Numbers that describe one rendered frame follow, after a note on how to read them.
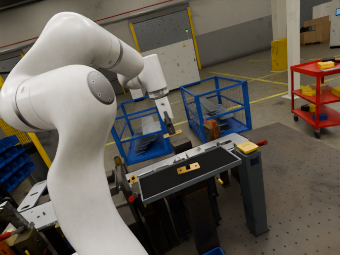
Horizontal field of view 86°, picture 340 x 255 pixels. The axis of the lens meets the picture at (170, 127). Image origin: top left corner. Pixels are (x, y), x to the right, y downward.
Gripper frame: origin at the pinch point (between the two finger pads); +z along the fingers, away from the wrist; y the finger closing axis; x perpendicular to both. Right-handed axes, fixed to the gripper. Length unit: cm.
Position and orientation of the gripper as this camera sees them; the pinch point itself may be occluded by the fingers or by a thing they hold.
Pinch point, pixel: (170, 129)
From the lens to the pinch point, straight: 80.9
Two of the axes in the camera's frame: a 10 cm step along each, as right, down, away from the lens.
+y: -0.9, -3.1, 9.5
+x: -9.5, 3.1, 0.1
